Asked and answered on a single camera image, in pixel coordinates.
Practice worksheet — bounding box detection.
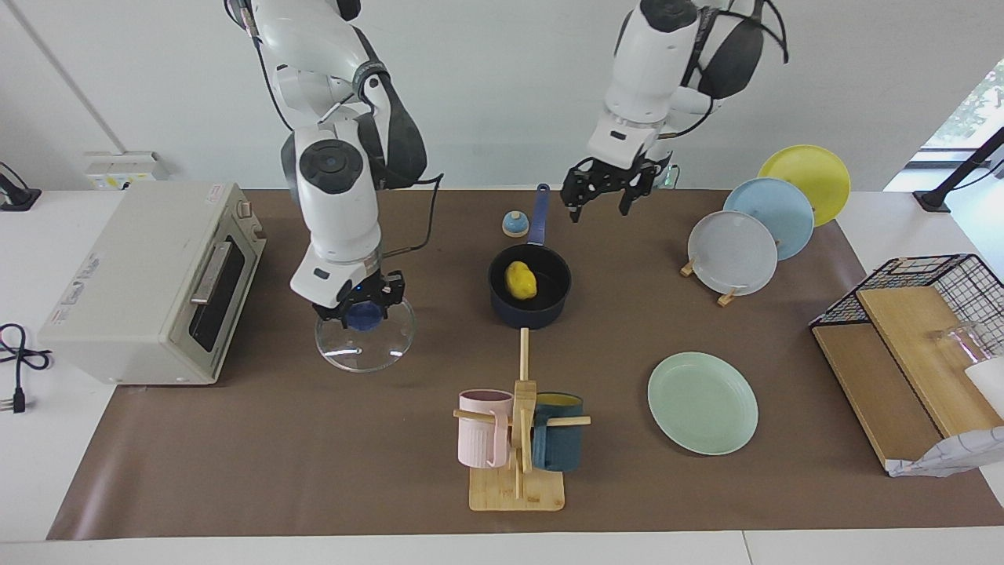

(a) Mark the glass lid with blue knob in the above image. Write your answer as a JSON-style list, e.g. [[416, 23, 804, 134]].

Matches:
[[315, 294, 416, 373]]

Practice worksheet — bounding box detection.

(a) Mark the grey plate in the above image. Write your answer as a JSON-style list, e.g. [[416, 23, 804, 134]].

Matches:
[[688, 210, 779, 297]]

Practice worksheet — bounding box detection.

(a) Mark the wooden plate rack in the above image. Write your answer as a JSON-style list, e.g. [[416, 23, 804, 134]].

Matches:
[[680, 255, 746, 308]]

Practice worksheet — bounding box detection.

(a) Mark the light blue plate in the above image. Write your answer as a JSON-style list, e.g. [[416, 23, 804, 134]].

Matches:
[[723, 177, 816, 261]]

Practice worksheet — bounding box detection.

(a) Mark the yellow plate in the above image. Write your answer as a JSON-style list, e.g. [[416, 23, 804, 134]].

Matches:
[[758, 144, 852, 228]]

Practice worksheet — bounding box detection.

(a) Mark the pale green plate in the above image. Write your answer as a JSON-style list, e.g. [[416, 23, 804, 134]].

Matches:
[[648, 352, 759, 456]]

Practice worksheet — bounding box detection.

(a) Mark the dark blue saucepan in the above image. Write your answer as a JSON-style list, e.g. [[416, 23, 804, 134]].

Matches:
[[488, 184, 573, 330]]

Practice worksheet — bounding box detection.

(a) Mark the brown table mat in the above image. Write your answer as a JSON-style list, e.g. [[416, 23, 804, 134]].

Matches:
[[47, 188, 1004, 541]]

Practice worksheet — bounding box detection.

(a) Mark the pink ribbed mug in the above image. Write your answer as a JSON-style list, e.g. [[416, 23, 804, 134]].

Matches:
[[458, 389, 515, 469]]

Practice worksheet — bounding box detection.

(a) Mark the cream toaster oven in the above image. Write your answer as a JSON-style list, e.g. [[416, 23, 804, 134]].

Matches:
[[38, 182, 267, 386]]

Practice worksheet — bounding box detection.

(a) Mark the dark teal mug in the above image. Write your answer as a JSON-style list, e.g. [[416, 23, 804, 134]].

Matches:
[[532, 392, 585, 472]]

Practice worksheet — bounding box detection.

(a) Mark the wooden mug tree stand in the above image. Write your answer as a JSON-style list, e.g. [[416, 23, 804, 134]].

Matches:
[[453, 328, 591, 512]]

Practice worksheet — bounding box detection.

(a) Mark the dark wooden board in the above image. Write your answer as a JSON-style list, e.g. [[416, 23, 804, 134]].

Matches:
[[812, 323, 942, 472]]

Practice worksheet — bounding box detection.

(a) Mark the black clamp stand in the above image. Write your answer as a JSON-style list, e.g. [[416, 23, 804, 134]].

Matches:
[[914, 126, 1004, 213]]

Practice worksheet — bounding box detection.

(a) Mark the light wooden board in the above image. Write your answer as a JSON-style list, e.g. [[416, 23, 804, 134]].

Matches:
[[857, 286, 1004, 439]]

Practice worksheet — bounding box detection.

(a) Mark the clear glass cup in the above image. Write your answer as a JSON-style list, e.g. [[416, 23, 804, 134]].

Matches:
[[929, 322, 991, 366]]

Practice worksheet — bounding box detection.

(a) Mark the white cup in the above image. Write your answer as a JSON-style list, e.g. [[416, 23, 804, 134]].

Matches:
[[965, 357, 1004, 417]]

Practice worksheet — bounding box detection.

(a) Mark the white checked cloth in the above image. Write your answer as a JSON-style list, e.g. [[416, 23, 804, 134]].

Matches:
[[886, 426, 1004, 478]]

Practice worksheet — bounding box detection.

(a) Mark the black power cable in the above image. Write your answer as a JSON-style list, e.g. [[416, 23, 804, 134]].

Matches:
[[0, 323, 53, 415]]

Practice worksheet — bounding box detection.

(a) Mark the black wire basket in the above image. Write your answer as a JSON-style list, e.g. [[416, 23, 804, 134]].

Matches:
[[809, 253, 1004, 362]]

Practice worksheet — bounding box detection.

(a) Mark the black desk mount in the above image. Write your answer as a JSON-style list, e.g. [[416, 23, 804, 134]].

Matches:
[[0, 162, 42, 212]]

